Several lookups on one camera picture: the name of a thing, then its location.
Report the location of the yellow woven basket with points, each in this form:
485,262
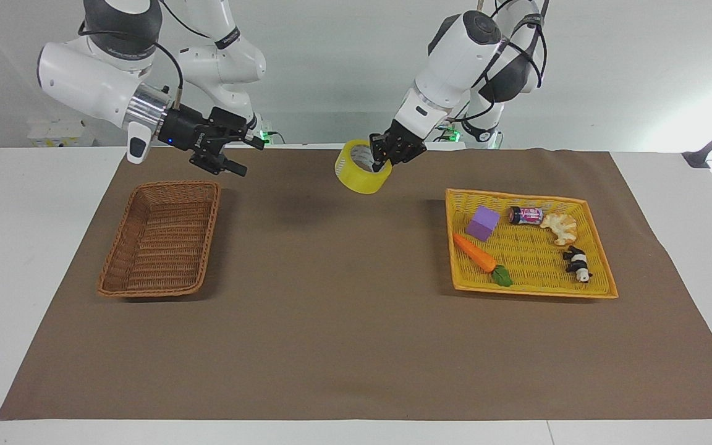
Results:
535,262

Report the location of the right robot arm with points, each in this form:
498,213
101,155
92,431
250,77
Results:
84,74

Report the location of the beige toy cauliflower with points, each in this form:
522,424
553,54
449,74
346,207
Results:
560,227

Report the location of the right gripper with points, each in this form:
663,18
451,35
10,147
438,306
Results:
182,131

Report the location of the orange toy carrot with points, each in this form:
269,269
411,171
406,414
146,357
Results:
473,252

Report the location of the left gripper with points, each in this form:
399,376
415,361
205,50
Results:
406,143

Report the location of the small black pink can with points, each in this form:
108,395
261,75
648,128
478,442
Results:
526,216

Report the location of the yellow tape roll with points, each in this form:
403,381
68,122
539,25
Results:
356,179

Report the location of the purple cube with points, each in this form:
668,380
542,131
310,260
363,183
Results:
483,224

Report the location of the black white toy panda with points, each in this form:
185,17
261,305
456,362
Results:
577,262

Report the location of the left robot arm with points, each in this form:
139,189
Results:
455,59

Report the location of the white box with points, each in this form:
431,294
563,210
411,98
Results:
59,133

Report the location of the brown wicker basket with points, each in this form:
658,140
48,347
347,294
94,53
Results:
161,241

